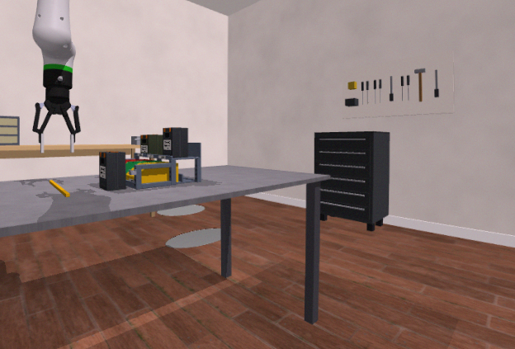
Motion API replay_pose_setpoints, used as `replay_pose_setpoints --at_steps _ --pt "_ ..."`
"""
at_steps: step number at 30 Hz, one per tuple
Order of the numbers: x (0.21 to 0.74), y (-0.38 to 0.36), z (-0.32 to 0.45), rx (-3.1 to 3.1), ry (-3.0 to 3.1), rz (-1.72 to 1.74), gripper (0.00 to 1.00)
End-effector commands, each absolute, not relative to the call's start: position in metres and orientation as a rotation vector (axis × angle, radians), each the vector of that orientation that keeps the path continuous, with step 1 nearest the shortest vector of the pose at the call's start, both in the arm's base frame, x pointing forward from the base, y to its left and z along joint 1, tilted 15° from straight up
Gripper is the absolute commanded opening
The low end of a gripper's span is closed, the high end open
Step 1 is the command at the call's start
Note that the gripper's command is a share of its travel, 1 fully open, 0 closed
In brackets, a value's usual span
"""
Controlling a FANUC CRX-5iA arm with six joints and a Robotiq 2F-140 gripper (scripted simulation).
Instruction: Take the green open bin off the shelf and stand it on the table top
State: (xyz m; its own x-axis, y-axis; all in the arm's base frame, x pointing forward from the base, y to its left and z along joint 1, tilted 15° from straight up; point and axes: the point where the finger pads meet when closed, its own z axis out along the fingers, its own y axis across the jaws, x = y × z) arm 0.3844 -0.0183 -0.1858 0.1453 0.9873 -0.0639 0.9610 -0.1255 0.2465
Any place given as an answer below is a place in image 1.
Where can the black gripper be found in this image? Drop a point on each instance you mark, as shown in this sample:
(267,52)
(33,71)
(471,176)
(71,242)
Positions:
(56,102)

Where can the yellow open bin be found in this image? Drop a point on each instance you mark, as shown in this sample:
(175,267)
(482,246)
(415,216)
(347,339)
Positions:
(154,175)

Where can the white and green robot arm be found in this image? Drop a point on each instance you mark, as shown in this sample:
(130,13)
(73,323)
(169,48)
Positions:
(51,32)

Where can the grey bin rack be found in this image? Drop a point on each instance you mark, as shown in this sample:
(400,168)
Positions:
(194,152)

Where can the yellow long thin bar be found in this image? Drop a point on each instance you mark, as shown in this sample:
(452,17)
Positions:
(59,188)

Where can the green bin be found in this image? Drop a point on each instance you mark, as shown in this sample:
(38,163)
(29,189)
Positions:
(130,165)

